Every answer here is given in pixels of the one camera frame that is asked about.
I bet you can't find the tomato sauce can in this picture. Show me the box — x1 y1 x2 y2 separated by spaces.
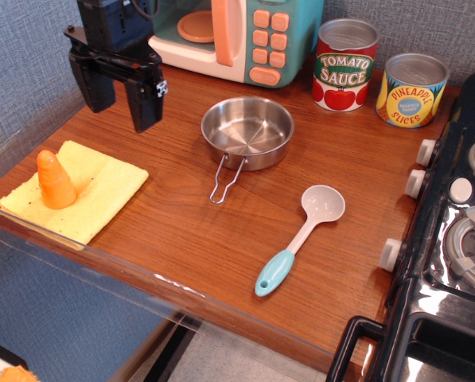
312 18 380 112

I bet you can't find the teal toy microwave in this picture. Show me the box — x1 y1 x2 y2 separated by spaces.
149 0 324 88

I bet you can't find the orange toy carrot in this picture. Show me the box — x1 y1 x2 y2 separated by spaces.
37 150 77 209

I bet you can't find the yellow folded towel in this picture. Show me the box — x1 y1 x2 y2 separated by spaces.
0 140 149 251

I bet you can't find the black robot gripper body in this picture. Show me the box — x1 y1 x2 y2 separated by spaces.
64 1 168 94

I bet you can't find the orange fuzzy object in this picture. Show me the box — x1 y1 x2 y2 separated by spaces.
0 366 39 382

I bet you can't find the pineapple slices can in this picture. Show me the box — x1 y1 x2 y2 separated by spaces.
376 53 450 129

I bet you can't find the grey spoon teal handle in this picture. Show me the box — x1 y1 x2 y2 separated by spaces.
254 185 346 297

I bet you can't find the small steel pan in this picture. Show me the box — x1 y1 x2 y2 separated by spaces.
201 96 295 205

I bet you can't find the black toy stove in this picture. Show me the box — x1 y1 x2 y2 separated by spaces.
327 73 475 381

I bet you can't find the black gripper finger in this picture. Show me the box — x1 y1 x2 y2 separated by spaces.
125 80 165 133
69 53 115 113

